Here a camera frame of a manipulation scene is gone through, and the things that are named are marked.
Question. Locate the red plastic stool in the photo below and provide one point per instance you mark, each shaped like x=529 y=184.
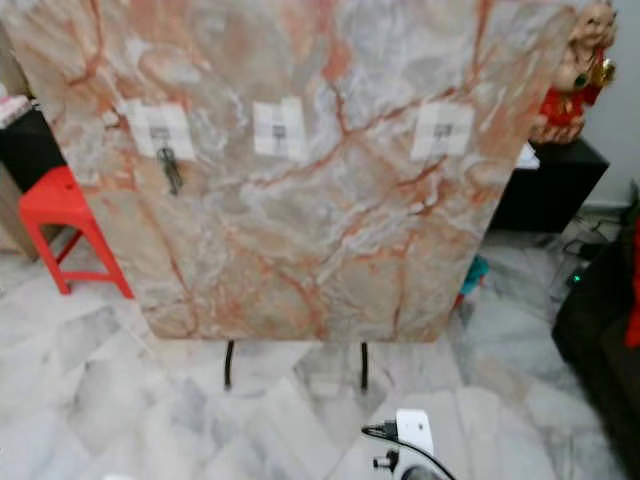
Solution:
x=55 y=197

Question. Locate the pink white tissue pack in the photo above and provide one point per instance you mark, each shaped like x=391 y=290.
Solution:
x=14 y=110

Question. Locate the long black tv console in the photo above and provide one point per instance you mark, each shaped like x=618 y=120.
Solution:
x=25 y=150

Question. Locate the low black side cabinet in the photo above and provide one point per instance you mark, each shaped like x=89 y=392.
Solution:
x=550 y=188

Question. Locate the dark hanging keys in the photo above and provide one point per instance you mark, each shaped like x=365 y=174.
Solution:
x=171 y=170

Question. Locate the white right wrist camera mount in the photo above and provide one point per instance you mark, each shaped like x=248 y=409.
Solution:
x=415 y=430

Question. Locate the black metal board leg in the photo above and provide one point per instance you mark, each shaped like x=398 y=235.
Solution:
x=229 y=366
x=365 y=368

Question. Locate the red cushion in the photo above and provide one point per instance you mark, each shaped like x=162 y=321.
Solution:
x=633 y=290

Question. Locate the white adhesive hook pad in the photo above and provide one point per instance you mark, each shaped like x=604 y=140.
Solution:
x=145 y=122
x=428 y=122
x=268 y=118

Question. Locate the black power strip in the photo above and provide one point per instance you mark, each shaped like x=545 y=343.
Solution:
x=580 y=268

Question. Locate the orange veined marble board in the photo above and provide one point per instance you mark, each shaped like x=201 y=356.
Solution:
x=320 y=235

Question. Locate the red gold lion statue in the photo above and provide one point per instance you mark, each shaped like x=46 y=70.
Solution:
x=570 y=90

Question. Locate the small teal object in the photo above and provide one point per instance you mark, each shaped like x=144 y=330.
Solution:
x=475 y=277

